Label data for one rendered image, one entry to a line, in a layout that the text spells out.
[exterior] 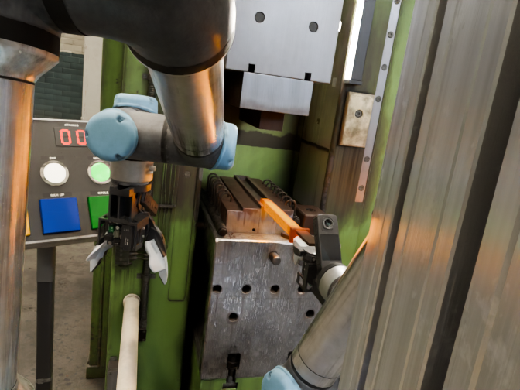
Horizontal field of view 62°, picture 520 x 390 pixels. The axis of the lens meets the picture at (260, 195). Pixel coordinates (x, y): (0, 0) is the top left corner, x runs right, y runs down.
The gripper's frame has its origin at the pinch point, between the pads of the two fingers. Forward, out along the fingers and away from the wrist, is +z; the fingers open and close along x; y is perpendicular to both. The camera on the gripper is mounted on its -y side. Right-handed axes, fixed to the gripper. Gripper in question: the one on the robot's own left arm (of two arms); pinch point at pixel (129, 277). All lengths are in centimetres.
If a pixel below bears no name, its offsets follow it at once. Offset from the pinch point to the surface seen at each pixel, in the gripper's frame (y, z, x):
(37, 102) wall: -555, 21, -376
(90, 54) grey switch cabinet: -516, -57, -274
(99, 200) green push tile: -14.8, -10.0, -14.0
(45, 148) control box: -12.6, -20.6, -25.8
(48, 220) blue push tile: -5.5, -6.8, -20.5
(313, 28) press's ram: -48, -57, 28
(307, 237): -16.0, -8.7, 34.0
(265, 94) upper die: -44, -38, 18
